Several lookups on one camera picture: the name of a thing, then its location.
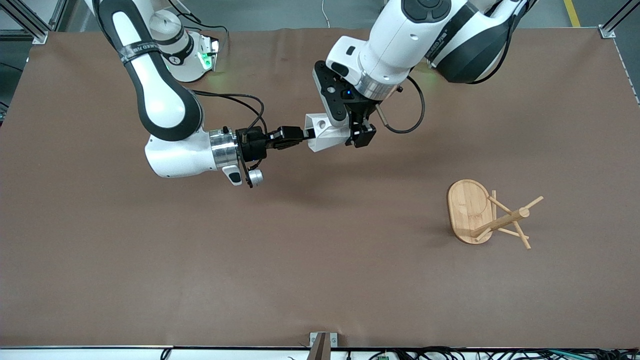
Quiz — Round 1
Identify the wooden cup rack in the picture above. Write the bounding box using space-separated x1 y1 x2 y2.
446 179 545 250

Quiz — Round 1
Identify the white faceted cup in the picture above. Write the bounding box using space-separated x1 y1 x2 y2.
305 113 352 152

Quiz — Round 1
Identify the grey metal mount bracket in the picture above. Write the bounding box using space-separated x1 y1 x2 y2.
307 331 339 360

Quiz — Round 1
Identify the black arm wrist cable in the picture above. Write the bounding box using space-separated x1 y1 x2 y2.
375 75 426 135
192 90 267 135

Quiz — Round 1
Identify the aluminium frame extrusion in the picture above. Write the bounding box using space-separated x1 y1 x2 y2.
598 0 640 40
0 0 49 45

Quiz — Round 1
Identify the black right arm wrist cable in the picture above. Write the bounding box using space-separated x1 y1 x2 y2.
192 90 267 135

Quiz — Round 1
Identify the black right arm base cable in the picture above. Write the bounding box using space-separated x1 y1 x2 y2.
167 0 229 38

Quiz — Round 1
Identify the brown table cover sheet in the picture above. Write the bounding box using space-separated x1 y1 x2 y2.
0 27 640 349

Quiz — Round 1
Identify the black left arm wrist cable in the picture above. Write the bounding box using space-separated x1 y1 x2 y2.
375 75 426 135

